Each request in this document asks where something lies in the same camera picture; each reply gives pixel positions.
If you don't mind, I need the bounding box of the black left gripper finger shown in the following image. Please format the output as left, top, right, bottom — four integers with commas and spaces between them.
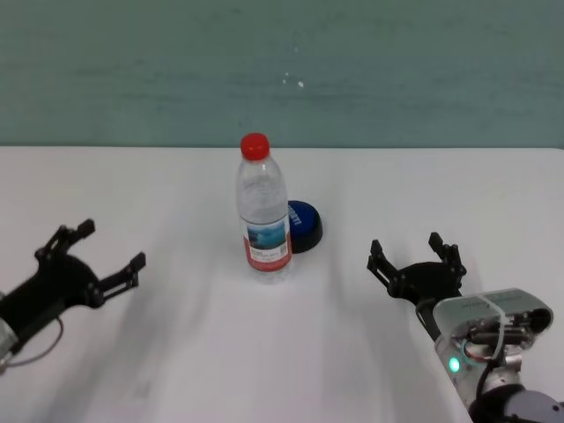
34, 219, 96, 262
87, 252, 147, 308

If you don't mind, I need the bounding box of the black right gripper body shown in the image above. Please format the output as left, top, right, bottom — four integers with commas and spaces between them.
387, 262, 464, 338

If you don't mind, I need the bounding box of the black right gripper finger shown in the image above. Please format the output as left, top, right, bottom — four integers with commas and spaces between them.
366, 239, 404, 296
427, 232, 467, 283

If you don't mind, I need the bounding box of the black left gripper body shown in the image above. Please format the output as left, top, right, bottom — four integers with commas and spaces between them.
0, 253, 105, 349

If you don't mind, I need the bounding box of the clear water bottle red cap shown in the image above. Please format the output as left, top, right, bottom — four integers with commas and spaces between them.
235, 132, 294, 286

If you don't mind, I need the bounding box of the blue round lid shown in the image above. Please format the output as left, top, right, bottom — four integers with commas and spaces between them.
286, 200, 324, 255

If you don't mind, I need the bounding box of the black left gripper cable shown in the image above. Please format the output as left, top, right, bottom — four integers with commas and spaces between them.
0, 315, 65, 367

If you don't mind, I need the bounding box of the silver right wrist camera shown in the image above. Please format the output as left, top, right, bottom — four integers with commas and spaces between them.
432, 288, 554, 353

